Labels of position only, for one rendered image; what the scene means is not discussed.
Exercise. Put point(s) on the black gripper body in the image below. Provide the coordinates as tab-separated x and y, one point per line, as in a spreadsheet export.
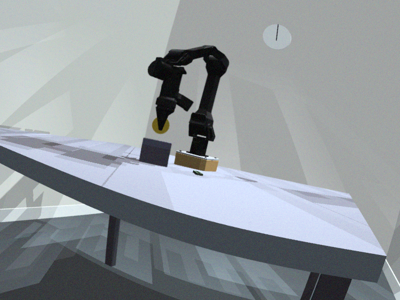
165	100

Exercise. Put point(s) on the thin gold coin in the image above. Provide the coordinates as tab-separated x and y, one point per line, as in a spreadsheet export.
155	126

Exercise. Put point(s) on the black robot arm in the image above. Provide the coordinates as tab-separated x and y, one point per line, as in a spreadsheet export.
167	70

